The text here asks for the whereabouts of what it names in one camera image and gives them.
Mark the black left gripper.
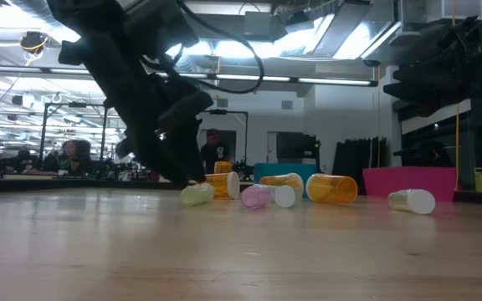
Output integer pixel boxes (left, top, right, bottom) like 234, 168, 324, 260
58, 12, 216, 188

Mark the green translucent pill bottle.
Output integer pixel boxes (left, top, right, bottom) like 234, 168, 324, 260
179, 182, 216, 207

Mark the pink translucent pill bottle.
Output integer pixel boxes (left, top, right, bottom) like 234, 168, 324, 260
240, 184, 273, 211

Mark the clear pill bottle white cap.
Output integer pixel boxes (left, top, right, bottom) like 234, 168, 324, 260
265, 184, 297, 209
387, 188, 437, 216

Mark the pink plastic bin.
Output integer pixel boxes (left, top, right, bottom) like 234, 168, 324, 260
361, 166, 459, 202

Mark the blue plastic bin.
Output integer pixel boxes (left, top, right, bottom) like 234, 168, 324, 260
253, 162, 318, 198

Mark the standing person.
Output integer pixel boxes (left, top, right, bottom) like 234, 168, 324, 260
201, 128, 232, 175

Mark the long ceiling light strip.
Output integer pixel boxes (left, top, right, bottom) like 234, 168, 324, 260
0, 64, 379, 88

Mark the seated person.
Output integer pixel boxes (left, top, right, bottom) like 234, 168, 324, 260
27, 139, 95, 176

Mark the black curtain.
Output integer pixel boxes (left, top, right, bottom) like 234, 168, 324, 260
331, 136, 389, 196

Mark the black equipment cabinet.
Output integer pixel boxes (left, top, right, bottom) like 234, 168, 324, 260
275, 132, 322, 175

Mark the yellow cable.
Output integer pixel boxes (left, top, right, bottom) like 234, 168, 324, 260
451, 0, 463, 191

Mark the black metal frame stand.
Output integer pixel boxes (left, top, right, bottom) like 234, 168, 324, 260
198, 109, 249, 181
38, 101, 109, 175

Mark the black aluminium table frame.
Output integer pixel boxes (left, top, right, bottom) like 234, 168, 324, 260
0, 174, 255, 195

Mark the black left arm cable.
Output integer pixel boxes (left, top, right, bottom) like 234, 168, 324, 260
140, 0, 266, 95

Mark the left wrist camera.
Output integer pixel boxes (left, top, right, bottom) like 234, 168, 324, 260
117, 0, 200, 48

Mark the black ceiling camera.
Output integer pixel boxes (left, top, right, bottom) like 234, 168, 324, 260
18, 30, 50, 56

